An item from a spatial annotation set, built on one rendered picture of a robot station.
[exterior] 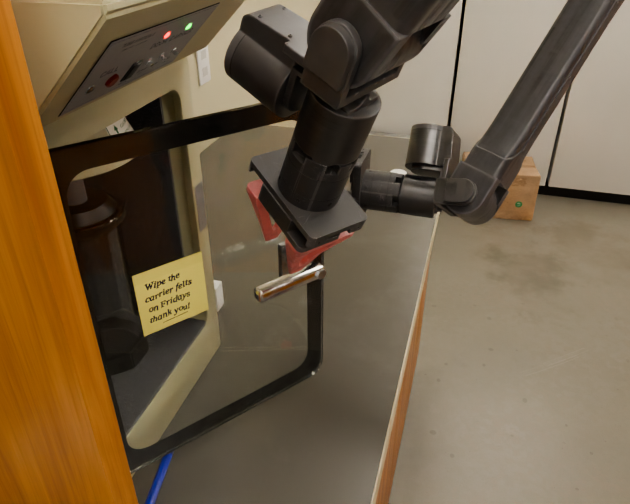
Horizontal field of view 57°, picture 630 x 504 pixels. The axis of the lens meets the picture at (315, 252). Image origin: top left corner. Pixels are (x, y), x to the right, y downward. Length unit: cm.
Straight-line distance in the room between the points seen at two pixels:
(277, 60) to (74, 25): 14
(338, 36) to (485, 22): 313
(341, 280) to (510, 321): 163
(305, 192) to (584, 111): 322
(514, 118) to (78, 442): 62
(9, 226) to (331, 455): 53
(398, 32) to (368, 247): 87
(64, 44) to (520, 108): 56
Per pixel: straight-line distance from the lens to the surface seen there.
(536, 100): 81
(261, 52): 47
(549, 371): 246
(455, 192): 77
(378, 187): 82
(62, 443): 56
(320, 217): 50
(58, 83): 46
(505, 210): 345
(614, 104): 366
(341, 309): 104
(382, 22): 38
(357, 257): 118
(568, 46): 84
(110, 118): 63
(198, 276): 63
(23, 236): 42
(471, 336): 253
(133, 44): 51
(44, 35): 45
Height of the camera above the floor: 157
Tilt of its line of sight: 31 degrees down
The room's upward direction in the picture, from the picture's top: straight up
